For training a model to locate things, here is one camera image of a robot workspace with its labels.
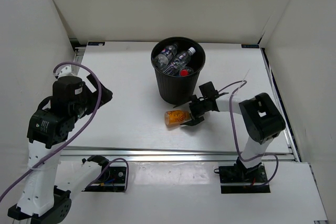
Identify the red capped labelled bottle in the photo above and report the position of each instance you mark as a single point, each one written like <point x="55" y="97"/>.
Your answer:
<point x="186" y="71"/>

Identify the black capped labelled bottle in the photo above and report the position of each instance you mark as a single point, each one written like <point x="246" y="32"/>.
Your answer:
<point x="162" y="60"/>

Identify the aluminium table rail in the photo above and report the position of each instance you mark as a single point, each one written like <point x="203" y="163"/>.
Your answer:
<point x="138" y="155"/>

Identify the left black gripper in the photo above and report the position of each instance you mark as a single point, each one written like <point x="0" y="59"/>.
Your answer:
<point x="94" y="96"/>

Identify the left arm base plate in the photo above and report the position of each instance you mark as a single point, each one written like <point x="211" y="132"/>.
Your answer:
<point x="114" y="179"/>

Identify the blue labelled clear bottle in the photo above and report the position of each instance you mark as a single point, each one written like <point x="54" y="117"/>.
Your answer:
<point x="172" y="70"/>

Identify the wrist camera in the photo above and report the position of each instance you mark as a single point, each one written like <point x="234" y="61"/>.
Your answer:
<point x="68" y="89"/>
<point x="208" y="90"/>

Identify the clear unlabelled plastic bottle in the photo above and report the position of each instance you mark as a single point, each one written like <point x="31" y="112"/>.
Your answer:
<point x="184" y="57"/>

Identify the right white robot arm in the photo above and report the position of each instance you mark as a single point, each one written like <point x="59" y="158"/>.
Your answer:
<point x="262" y="119"/>

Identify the orange plastic bottle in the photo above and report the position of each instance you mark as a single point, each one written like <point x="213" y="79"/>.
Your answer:
<point x="176" y="117"/>

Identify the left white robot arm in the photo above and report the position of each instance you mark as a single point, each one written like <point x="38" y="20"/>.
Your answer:
<point x="42" y="201"/>

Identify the black plastic waste bin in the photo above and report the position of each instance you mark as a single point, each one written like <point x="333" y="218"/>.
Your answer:
<point x="177" y="89"/>

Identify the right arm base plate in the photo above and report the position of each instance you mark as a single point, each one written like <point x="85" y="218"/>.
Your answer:
<point x="235" y="180"/>

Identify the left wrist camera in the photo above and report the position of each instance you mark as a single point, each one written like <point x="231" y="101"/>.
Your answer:
<point x="68" y="89"/>

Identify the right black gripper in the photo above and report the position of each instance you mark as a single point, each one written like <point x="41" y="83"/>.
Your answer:
<point x="194" y="114"/>

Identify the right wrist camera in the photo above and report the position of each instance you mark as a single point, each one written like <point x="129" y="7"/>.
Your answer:
<point x="208" y="90"/>

